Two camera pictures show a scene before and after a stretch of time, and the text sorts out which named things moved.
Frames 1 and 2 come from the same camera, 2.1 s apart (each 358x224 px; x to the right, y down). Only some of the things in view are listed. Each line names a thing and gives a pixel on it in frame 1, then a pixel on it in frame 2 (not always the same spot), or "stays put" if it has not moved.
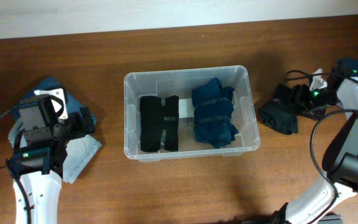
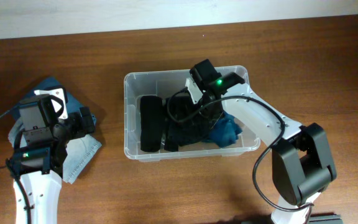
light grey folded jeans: x=79 y=152 stays put
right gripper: x=307 y=99 -> x=200 y=116
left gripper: x=81 y=121 stays put
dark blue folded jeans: x=73 y=107 stays put
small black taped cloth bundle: x=280 y=114 -> x=182 y=125
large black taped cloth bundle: x=155 y=118 stays put
